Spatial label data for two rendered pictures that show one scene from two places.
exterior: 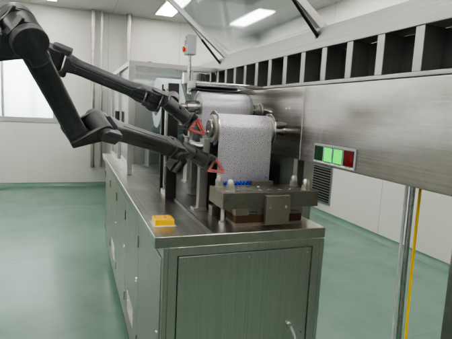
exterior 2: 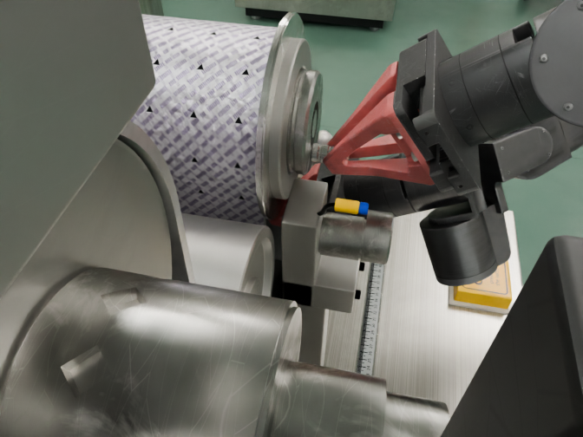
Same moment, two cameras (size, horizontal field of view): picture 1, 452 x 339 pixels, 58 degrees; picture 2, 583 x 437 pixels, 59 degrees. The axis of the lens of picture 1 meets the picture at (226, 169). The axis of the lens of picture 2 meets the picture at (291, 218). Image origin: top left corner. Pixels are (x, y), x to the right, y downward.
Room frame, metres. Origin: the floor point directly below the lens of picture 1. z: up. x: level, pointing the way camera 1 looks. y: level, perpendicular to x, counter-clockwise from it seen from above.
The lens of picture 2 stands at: (1.97, 0.23, 1.47)
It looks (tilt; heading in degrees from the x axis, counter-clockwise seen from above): 46 degrees down; 213
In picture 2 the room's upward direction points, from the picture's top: straight up
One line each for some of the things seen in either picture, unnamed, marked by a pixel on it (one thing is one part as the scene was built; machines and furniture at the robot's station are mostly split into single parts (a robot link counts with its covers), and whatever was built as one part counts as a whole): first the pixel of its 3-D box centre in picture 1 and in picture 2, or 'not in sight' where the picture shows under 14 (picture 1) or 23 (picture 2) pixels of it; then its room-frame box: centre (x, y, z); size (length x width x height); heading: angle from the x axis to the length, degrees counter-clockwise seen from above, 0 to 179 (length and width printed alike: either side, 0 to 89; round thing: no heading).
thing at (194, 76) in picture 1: (193, 79); not in sight; (2.42, 0.22, 1.50); 0.14 x 0.14 x 0.06
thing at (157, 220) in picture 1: (163, 220); (481, 279); (1.48, 0.22, 0.91); 0.07 x 0.07 x 0.02; 21
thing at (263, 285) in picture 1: (169, 246); not in sight; (2.61, 0.34, 0.43); 2.52 x 0.64 x 0.86; 21
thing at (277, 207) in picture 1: (277, 209); not in sight; (1.52, -0.20, 0.96); 0.10 x 0.03 x 0.11; 111
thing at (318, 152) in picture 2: not in sight; (330, 154); (1.71, 0.10, 1.23); 0.03 x 0.01 x 0.01; 111
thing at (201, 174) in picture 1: (199, 174); (321, 318); (1.73, 0.11, 1.05); 0.06 x 0.05 x 0.31; 111
